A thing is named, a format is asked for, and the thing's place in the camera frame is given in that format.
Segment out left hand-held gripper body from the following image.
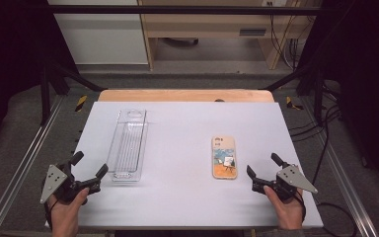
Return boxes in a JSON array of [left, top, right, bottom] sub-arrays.
[[39, 163, 102, 204]]

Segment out dark curtain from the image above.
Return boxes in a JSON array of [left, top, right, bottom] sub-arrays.
[[0, 0, 77, 161], [304, 0, 379, 191]]

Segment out cable bundle under desk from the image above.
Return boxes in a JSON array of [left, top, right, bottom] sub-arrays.
[[268, 1, 311, 71]]

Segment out clear plastic packaging box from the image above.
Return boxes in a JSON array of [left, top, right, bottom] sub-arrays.
[[106, 109, 149, 183]]

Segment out black horizontal frame bar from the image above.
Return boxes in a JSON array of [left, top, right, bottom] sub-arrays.
[[42, 4, 324, 16]]

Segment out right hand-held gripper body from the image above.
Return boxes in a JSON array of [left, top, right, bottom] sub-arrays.
[[251, 164, 319, 202]]

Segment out person's left hand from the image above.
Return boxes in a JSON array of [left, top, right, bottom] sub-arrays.
[[47, 187, 90, 231]]

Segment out light wooden desk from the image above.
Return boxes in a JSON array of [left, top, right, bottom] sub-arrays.
[[137, 0, 314, 71]]

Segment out beige illustrated phone case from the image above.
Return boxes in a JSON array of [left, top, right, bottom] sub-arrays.
[[210, 134, 239, 181]]

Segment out black frame stand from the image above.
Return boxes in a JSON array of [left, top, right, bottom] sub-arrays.
[[259, 60, 327, 126], [38, 61, 107, 126]]

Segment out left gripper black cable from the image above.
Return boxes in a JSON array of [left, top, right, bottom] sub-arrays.
[[43, 197, 61, 230]]

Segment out wooden table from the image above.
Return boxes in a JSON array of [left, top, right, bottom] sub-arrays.
[[97, 88, 275, 104]]

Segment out yellow black tape strip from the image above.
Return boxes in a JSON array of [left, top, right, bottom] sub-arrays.
[[284, 95, 305, 112], [75, 95, 89, 114]]

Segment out white cabinet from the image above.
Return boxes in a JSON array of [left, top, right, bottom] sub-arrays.
[[46, 0, 149, 65]]

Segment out person's right hand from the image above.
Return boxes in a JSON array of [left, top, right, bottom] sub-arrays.
[[263, 185, 306, 231]]

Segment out black floor cables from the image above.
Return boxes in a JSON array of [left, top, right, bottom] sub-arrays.
[[288, 82, 359, 237]]

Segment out grey drawer handle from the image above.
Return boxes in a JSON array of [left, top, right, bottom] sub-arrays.
[[238, 28, 267, 38]]

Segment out aluminium floor rail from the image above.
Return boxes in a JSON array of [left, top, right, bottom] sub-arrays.
[[299, 96, 379, 237], [0, 94, 65, 237]]

